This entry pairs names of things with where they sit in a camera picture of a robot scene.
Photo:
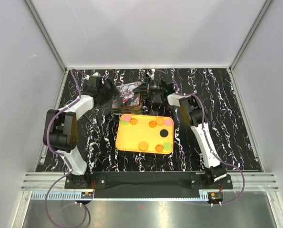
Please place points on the left orange connector board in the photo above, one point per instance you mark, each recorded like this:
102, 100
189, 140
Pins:
88, 195

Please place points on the tan dotted cookie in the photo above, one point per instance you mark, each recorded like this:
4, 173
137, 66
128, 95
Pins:
159, 121
143, 146

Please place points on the tan dotted cookie bottom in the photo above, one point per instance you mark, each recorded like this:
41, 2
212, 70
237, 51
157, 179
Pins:
143, 146

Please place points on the pink round cookie left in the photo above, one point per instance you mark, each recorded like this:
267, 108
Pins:
127, 118

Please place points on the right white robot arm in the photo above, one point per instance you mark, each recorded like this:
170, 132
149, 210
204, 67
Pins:
195, 117

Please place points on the tan dotted cookie top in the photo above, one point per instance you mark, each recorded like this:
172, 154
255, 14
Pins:
159, 121

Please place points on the pink round cookie right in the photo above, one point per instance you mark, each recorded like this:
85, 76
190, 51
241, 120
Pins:
168, 122

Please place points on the green round cookie left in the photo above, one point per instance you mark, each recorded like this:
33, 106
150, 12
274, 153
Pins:
124, 122

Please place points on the green round cookie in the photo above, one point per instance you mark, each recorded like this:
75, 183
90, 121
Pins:
167, 146
124, 122

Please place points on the gold tin lid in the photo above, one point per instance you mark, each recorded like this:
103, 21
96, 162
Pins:
126, 89

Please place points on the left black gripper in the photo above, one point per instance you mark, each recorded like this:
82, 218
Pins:
114, 91

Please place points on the orange swirl cookie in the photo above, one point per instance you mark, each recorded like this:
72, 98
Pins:
133, 121
152, 124
159, 148

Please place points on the orange swirl cookie bottom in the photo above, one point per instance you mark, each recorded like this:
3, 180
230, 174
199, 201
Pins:
159, 148

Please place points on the black round cookie right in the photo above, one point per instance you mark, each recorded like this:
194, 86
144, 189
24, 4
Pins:
164, 133

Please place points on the orange connector board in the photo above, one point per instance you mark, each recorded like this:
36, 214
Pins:
216, 196
88, 195

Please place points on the right orange connector board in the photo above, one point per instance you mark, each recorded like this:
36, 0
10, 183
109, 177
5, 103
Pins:
216, 196

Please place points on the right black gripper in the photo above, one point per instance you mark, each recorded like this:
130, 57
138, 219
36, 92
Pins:
142, 89

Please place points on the orange swirl cookie centre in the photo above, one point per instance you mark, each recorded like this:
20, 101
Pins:
152, 124

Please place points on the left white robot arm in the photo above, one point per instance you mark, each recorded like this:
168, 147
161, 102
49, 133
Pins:
61, 127

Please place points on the green round cookie right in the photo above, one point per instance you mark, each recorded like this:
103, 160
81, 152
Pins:
167, 146

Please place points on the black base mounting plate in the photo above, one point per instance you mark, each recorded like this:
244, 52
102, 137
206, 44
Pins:
190, 179

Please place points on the pink round cookie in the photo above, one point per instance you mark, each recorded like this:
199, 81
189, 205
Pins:
168, 122
127, 118

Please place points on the orange swirl cookie left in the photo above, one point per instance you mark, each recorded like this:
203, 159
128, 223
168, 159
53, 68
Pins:
133, 121

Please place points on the yellow plastic tray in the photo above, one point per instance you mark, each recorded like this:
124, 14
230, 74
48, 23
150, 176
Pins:
129, 136

